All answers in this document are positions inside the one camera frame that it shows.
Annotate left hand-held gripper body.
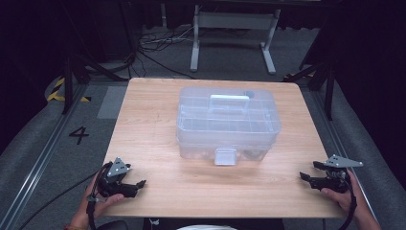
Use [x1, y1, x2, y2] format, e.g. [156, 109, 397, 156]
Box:
[95, 156, 134, 199]

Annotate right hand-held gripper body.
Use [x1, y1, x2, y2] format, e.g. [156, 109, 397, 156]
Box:
[319, 153, 365, 195]

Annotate clear plastic storage box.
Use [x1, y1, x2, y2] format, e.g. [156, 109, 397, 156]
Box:
[175, 85, 282, 167]

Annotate person's right hand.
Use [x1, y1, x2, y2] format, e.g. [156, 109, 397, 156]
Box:
[320, 169, 360, 216]

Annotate person's left hand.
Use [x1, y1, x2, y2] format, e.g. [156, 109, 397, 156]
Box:
[78, 173, 126, 222]

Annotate black metal stand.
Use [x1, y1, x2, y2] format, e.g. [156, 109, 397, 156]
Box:
[61, 52, 130, 115]
[282, 60, 337, 122]

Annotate person's white clothing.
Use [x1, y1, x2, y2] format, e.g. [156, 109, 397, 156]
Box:
[176, 224, 238, 230]

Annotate yellow and black floor tape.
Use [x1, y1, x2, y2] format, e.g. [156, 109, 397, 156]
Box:
[47, 77, 92, 104]

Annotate metal floor rail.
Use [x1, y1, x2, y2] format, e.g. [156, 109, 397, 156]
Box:
[310, 90, 377, 214]
[0, 83, 89, 230]

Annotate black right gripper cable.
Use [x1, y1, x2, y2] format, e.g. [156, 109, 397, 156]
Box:
[337, 173, 358, 230]

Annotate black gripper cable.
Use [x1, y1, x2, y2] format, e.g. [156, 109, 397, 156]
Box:
[17, 162, 113, 230]
[337, 173, 358, 230]

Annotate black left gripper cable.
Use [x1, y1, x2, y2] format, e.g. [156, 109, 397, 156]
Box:
[17, 162, 113, 230]

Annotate bundle of floor cables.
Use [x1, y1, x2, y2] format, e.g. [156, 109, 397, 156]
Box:
[136, 24, 196, 81]

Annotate white metal desk frame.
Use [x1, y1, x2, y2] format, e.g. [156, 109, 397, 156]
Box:
[190, 4, 282, 75]

